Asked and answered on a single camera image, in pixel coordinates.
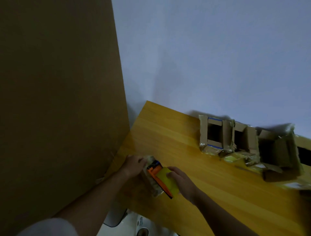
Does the yellow wooden table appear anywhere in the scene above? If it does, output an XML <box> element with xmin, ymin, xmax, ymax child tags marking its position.
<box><xmin>104</xmin><ymin>101</ymin><xmax>311</xmax><ymax>236</ymax></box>

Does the person's right forearm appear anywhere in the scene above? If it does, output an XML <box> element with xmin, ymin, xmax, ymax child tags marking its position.
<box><xmin>193</xmin><ymin>188</ymin><xmax>259</xmax><ymax>236</ymax></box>

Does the person's left hand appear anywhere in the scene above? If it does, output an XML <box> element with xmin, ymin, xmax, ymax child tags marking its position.
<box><xmin>119</xmin><ymin>154</ymin><xmax>148</xmax><ymax>180</ymax></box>

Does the large brown cardboard sheet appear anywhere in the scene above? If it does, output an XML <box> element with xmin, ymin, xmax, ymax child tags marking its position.
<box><xmin>0</xmin><ymin>0</ymin><xmax>131</xmax><ymax>236</ymax></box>

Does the row of cardboard boxes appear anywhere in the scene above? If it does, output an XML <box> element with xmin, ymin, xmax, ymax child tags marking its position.
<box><xmin>199</xmin><ymin>114</ymin><xmax>311</xmax><ymax>191</ymax></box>

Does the person's left white slipper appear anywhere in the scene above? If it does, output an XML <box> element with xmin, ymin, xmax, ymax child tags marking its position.
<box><xmin>135</xmin><ymin>213</ymin><xmax>156</xmax><ymax>236</ymax></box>

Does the taped box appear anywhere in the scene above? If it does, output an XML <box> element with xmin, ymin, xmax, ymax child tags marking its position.
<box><xmin>142</xmin><ymin>155</ymin><xmax>166</xmax><ymax>198</ymax></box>

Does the person's white shirt sleeve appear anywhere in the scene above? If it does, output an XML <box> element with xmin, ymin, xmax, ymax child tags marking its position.
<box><xmin>17</xmin><ymin>218</ymin><xmax>79</xmax><ymax>236</ymax></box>

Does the person's right hand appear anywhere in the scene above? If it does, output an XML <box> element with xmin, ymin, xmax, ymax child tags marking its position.
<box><xmin>166</xmin><ymin>166</ymin><xmax>202</xmax><ymax>205</ymax></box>

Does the person's left forearm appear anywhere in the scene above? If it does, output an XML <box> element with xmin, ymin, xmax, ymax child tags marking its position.
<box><xmin>54</xmin><ymin>170</ymin><xmax>131</xmax><ymax>236</ymax></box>

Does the orange dispenser with yellow tape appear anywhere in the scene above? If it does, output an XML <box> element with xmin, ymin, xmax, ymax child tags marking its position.
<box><xmin>146</xmin><ymin>160</ymin><xmax>181</xmax><ymax>199</ymax></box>

